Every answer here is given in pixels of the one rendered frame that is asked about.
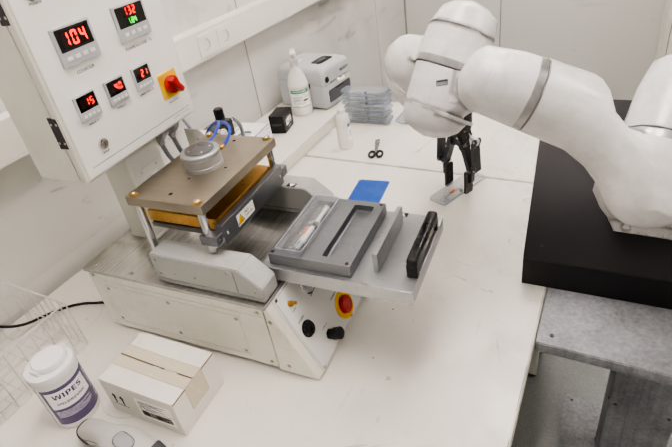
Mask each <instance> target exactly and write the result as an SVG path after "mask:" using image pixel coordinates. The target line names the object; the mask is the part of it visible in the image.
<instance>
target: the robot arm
mask: <svg viewBox="0 0 672 447"><path fill-rule="evenodd" d="M428 24H429V25H428V27H427V29H426V32H425V34H424V35H413V34H407V35H403V36H400V37H399V38H397V39H396V40H395V41H394V42H393V43H392V44H391V45H390V46H389V47H388V49H387V52H386V54H385V57H384V62H385V71H386V73H387V83H388V87H389V88H390V89H391V90H392V92H393V93H394V94H395V95H396V97H397V100H398V101H399V102H400V104H401V105H402V106H403V107H404V110H403V118H404V119H405V121H406V123H407V124H408V125H409V126H410V127H412V128H413V129H414V130H415V131H417V132H418V133H420V134H421V135H423V136H426V137H431V138H437V160H438V161H441V162H442V164H443V173H444V174H445V186H446V185H448V184H449V183H451V182H452V181H454V180H453V162H452V161H451V157H452V153H453V150H454V146H455V145H457V146H458V148H459V150H460V151H461V153H462V157H463V160H464V164H465V167H466V171H465V172H464V194H468V193H469V192H471V191H472V190H473V182H474V180H475V173H477V172H478V171H480V170H481V156H480V143H481V138H480V137H478V138H476V137H474V136H472V132H471V127H472V125H473V124H474V123H472V112H475V113H478V114H480V115H483V116H485V117H487V118H490V119H492V120H494V121H497V122H499V123H501V124H503V125H506V126H508V127H510V128H513V129H515V130H518V131H520V132H522V133H525V134H527V135H530V136H532V137H534V138H537V139H539V140H542V141H544V142H546V143H549V144H551V145H554V146H556V147H558V148H561V149H563V150H565V151H566V152H567V153H568V154H569V155H571V156H572V157H573V158H574V159H576V160H577V161H578V162H579V163H580V164H582V165H583V166H584V167H585V169H586V170H587V171H588V173H589V174H590V176H591V177H592V178H593V180H594V181H595V184H594V187H593V193H594V195H595V197H596V200H597V202H598V205H599V207H600V209H601V210H602V211H603V212H604V214H605V215H606V216H607V218H608V220H609V222H610V224H611V227H612V229H613V231H616V232H623V233H629V234H636V235H643V236H649V237H656V238H663V239H669V240H672V54H671V55H667V56H665V57H662V58H660V59H658V60H656V61H654V62H653V63H652V65H651V66H650V68H649V69H648V71H647V73H646V74H645V76H644V78H643V80H642V81H641V83H640V85H639V86H638V88H637V91H636V93H635V95H634V98H633V100H632V102H631V104H630V107H629V110H628V113H627V115H626V118H625V121H623V120H622V119H621V118H620V116H619V115H618V114H617V113H616V110H615V106H614V102H613V98H612V94H611V90H610V89H609V88H608V86H607V85H606V83H605V82H604V80H603V79H602V78H601V77H599V76H598V75H596V74H594V73H591V72H588V71H585V70H583V69H580V68H577V67H574V66H571V65H568V64H565V63H563V62H560V61H557V60H554V59H551V58H545V57H541V56H538V55H535V54H532V53H529V52H526V51H520V50H513V49H507V48H501V47H495V46H492V45H493V42H495V38H496V32H497V27H498V22H497V20H496V18H495V17H494V15H493V14H492V13H491V12H490V11H489V10H488V9H487V8H486V7H485V6H483V5H481V4H479V3H477V2H475V1H470V0H454V1H451V2H448V3H446V4H443V6H442V7H441V8H440V9H439V11H438V12H437V13H436V14H435V16H434V17H433V18H432V19H430V20H429V22H428ZM446 138H447V141H446ZM469 140H470V141H469ZM470 142H471V143H470ZM470 146H471V150H470ZM449 161H450V162H449Z"/></svg>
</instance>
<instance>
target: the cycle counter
mask: <svg viewBox="0 0 672 447"><path fill-rule="evenodd" d="M58 34H59V37H60V39H61V41H62V44H63V46H64V48H65V50H68V49H70V48H73V47H75V46H78V45H80V44H82V43H85V42H87V41H90V38H89V35H88V33H87V30H86V28H85V25H84V23H82V24H79V25H77V26H74V27H71V28H69V29H66V30H63V31H60V32H58Z"/></svg>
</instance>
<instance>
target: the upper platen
mask: <svg viewBox="0 0 672 447"><path fill-rule="evenodd" d="M270 169H271V167H270V166H268V165H256V166H255V167H254V168H253V169H252V170H251V171H250V172H249V173H248V174H247V175H245V176H244V177H243V178H242V179H241V180H240V181H239V182H238V183H237V184H236V185H235V186H234V187H233V188H232V189H231V190H230V191H229V192H228V193H227V194H226V195H225V196H224V197H223V198H222V199H221V200H220V201H219V202H218V203H217V204H216V205H215V206H214V207H212V208H211V209H210V210H209V211H208V212H207V213H206V216H207V219H208V222H209V225H210V228H211V230H214V231H216V228H215V225H216V224H217V223H218V222H219V221H220V220H221V219H222V218H223V217H224V216H225V215H226V214H227V213H228V212H229V211H230V210H231V209H232V208H233V206H234V205H235V204H236V203H237V202H238V201H239V200H240V199H241V198H242V197H243V196H244V195H245V194H246V193H247V192H248V191H249V190H250V189H251V188H252V187H253V186H254V185H255V184H256V183H257V182H258V181H259V180H260V179H261V178H262V177H263V176H264V175H265V174H266V173H267V172H268V171H269V170H270ZM148 213H149V215H150V218H151V220H154V221H153V222H152V223H153V225H154V226H158V227H165V228H171V229H177V230H183V231H189V232H195V233H202V229H201V226H200V224H199V221H198V218H197V215H193V214H186V213H179V212H172V211H165V210H158V209H152V208H149V209H148Z"/></svg>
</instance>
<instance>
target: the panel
mask: <svg viewBox="0 0 672 447"><path fill-rule="evenodd" d="M344 294H347V295H349V296H350V298H351V300H352V303H353V307H352V310H351V312H350V313H346V314H345V313H343V312H342V311H341V310H340V308H339V298H340V296H341V295H344ZM362 298H363V296H358V295H353V294H348V293H342V292H337V291H332V290H327V289H322V288H316V287H315V289H314V291H313V292H312V293H311V294H307V295H305V294H303V293H302V292H301V291H300V289H299V287H298V284H296V283H291V282H285V283H284V284H283V286H282V287H281V289H280V290H279V292H278V293H277V294H276V296H275V297H274V299H273V300H272V303H273V305H274V306H275V307H276V309H277V310H278V311H279V313H280V314H281V315H282V317H283V318H284V319H285V321H286V322H287V323H288V325H289V326H290V327H291V329H292V330H293V331H294V333H295V334H296V335H297V337H298V338H299V339H300V341H301V342H302V343H303V345H304V346H305V347H306V349H307V350H308V351H309V353H310V354H311V355H312V357H313V358H314V359H315V361H316V362H317V363H318V365H319V366H320V367H321V369H322V370H323V371H324V372H325V371H326V369H327V367H328V365H329V363H330V361H331V359H332V357H333V355H334V353H335V351H336V349H337V347H338V345H339V343H340V341H341V339H338V340H334V339H328V338H327V334H326V332H327V330H328V329H332V328H333V327H338V326H341V327H342V328H343V329H344V332H345V331H346V329H347V327H348V325H349V323H350V321H351V319H352V317H353V315H354V314H355V312H356V310H357V308H358V306H359V304H360V302H361V300H362ZM306 321H312V322H313V323H314V325H315V333H314V334H313V335H311V336H308V335H306V333H305V331H304V324H305V322H306Z"/></svg>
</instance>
